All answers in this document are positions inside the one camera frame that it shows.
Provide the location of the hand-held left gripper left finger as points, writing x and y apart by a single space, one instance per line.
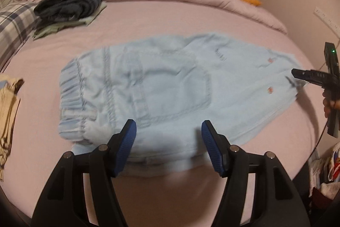
127 142

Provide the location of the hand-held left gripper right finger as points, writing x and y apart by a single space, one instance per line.
211 144

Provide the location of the white power strip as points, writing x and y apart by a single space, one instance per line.
326 18

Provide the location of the light blue denim shorts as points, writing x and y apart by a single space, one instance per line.
159 83

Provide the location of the person's right hand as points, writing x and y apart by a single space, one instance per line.
328 103

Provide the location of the plaid pillow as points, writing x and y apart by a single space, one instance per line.
16 22

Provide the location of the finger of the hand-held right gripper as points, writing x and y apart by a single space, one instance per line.
308 75

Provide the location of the cream printed cloth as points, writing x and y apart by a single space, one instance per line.
8 115

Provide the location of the folded pale green cloth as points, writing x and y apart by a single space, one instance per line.
90 19

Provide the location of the pile of colourful clothes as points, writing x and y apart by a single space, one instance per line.
329 176

